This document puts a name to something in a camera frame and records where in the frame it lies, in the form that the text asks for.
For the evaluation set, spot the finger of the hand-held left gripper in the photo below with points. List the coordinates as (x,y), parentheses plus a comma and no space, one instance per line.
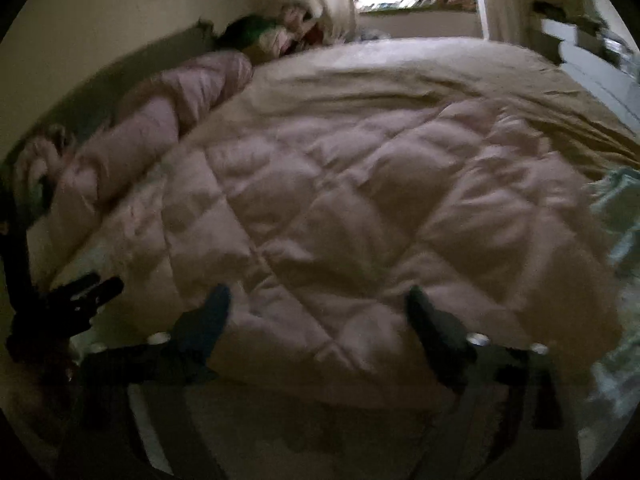
(97,297)
(75,286)

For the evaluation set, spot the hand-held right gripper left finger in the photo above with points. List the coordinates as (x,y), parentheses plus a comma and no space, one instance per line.
(210,317)

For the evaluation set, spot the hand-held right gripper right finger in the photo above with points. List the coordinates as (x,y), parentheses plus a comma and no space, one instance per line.
(432,327)

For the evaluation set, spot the pink quilted coat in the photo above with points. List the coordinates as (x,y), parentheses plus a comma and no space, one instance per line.
(350,225)

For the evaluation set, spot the pile of mixed clothes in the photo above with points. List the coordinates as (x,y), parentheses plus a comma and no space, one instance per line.
(280,30)

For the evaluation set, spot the green printed pillow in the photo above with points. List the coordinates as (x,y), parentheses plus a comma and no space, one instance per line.
(35,190)

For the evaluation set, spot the rolled pink comforter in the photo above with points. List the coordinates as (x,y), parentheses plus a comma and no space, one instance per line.
(150,115)

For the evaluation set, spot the green headboard cushion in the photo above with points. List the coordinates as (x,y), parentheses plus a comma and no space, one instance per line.
(125,65)

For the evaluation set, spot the bed with beige sheet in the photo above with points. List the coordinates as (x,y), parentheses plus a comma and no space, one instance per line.
(400,70)

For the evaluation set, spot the white shelf unit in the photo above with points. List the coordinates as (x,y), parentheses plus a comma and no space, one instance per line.
(595,55)

